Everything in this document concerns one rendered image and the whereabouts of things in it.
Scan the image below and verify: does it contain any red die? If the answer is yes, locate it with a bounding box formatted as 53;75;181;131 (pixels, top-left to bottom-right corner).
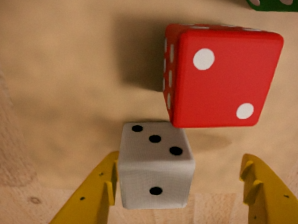
163;24;284;128

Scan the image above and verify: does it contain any white die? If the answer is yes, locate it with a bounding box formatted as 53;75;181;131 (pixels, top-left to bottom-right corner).
117;122;196;209

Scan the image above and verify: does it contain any green die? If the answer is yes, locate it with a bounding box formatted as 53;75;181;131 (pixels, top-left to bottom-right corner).
247;0;298;12

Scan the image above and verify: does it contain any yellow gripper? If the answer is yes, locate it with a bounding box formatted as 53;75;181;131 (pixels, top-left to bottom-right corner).
48;151;298;224

